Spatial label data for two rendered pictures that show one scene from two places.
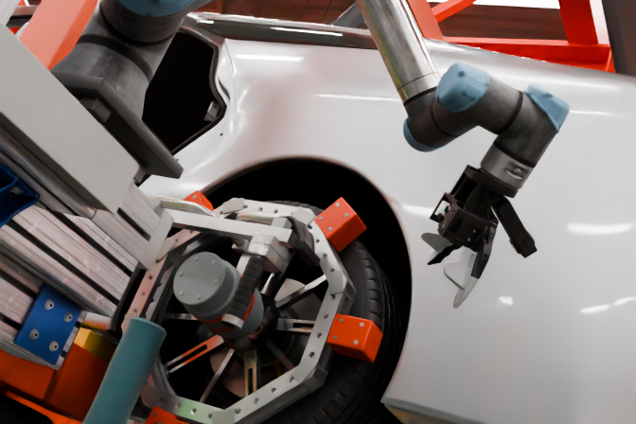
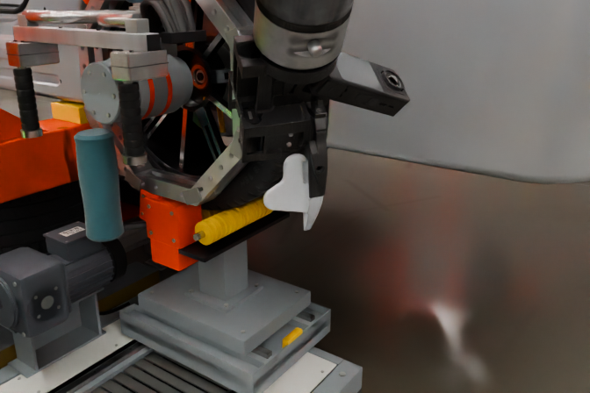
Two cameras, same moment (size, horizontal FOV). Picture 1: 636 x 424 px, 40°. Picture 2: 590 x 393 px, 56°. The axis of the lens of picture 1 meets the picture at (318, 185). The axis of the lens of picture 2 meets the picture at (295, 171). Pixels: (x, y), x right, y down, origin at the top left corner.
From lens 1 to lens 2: 1.03 m
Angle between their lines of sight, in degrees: 41
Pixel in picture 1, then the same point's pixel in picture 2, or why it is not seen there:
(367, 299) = not seen: hidden behind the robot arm
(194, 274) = (95, 90)
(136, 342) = (87, 160)
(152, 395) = (134, 180)
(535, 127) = not seen: outside the picture
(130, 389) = (104, 198)
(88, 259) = not seen: outside the picture
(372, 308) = not seen: hidden behind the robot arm
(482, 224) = (297, 126)
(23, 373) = (38, 179)
